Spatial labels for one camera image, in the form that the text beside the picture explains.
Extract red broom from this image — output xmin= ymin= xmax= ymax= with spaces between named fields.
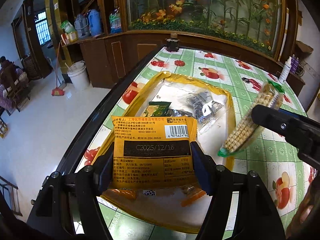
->
xmin=52 ymin=42 xmax=65 ymax=96

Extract small orange snack packet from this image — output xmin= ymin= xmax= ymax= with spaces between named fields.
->
xmin=106 ymin=189 xmax=138 ymax=200

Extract blue thermos flask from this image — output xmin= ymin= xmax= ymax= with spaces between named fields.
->
xmin=88 ymin=9 xmax=102 ymax=36

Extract purple bottles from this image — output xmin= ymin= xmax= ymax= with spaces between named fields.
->
xmin=290 ymin=55 xmax=299 ymax=74

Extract white spray bottle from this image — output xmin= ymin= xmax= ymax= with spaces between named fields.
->
xmin=278 ymin=56 xmax=292 ymax=84

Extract silver foil snack bag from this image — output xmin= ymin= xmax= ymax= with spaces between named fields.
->
xmin=166 ymin=109 xmax=193 ymax=117

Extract green edged cracker pack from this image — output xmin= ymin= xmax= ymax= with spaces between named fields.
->
xmin=217 ymin=81 xmax=284 ymax=157

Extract right hand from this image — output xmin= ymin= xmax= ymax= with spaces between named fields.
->
xmin=286 ymin=173 xmax=319 ymax=239

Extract floral landscape glass panel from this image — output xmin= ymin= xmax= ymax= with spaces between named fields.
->
xmin=126 ymin=0 xmax=282 ymax=56

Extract fruit pattern green tablecloth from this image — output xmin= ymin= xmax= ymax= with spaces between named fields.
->
xmin=75 ymin=47 xmax=318 ymax=240

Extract dark green snack packet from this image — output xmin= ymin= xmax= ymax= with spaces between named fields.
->
xmin=144 ymin=101 xmax=171 ymax=117

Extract dark glass ink bottle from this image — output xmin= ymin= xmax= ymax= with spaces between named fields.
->
xmin=166 ymin=33 xmax=179 ymax=52

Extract orange cracker pack barcode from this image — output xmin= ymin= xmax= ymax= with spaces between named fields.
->
xmin=110 ymin=116 xmax=197 ymax=190

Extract long orange biscuit pack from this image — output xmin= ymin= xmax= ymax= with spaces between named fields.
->
xmin=180 ymin=185 xmax=206 ymax=207

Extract wooden cabinet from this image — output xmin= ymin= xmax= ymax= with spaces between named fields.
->
xmin=61 ymin=29 xmax=306 ymax=90

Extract grey thermos flask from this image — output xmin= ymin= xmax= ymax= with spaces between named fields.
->
xmin=74 ymin=14 xmax=90 ymax=38

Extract green white bag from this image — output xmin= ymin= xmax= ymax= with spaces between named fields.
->
xmin=60 ymin=20 xmax=76 ymax=34

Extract clear plastic snack bag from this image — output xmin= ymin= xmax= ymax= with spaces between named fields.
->
xmin=175 ymin=87 xmax=226 ymax=133

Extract white plastic bucket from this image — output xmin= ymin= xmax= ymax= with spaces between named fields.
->
xmin=67 ymin=61 xmax=90 ymax=91

